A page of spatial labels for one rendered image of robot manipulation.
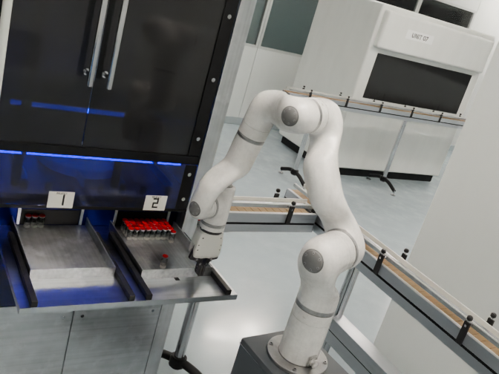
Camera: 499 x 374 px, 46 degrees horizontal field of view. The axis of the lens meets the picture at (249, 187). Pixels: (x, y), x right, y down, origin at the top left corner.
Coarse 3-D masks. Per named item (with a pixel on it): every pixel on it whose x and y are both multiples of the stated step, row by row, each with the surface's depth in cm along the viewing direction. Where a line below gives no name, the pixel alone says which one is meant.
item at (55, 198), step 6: (54, 192) 193; (60, 192) 194; (66, 192) 195; (72, 192) 196; (48, 198) 193; (54, 198) 194; (60, 198) 195; (66, 198) 196; (72, 198) 197; (48, 204) 193; (54, 204) 194; (60, 204) 196; (66, 204) 197; (72, 204) 198
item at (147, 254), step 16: (112, 224) 212; (176, 224) 226; (128, 240) 211; (144, 240) 214; (160, 240) 218; (176, 240) 221; (144, 256) 204; (160, 256) 207; (176, 256) 210; (144, 272) 189; (160, 272) 192; (176, 272) 196; (192, 272) 199; (208, 272) 203
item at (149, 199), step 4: (148, 196) 211; (152, 196) 212; (156, 196) 212; (160, 196) 213; (164, 196) 214; (148, 200) 212; (152, 200) 212; (156, 200) 213; (160, 200) 214; (164, 200) 215; (144, 204) 211; (148, 204) 212; (156, 204) 214; (160, 204) 215; (164, 204) 216; (144, 208) 212; (148, 208) 213; (152, 208) 214; (156, 208) 215; (160, 208) 216; (164, 208) 216
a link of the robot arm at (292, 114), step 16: (256, 96) 172; (272, 96) 167; (288, 96) 158; (256, 112) 170; (272, 112) 165; (288, 112) 155; (304, 112) 154; (320, 112) 158; (240, 128) 175; (256, 128) 172; (288, 128) 157; (304, 128) 156
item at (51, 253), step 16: (32, 240) 193; (48, 240) 196; (64, 240) 198; (80, 240) 201; (96, 240) 201; (32, 256) 184; (48, 256) 187; (64, 256) 189; (80, 256) 192; (96, 256) 195; (32, 272) 172; (48, 272) 175; (64, 272) 177; (80, 272) 180; (96, 272) 183; (112, 272) 186
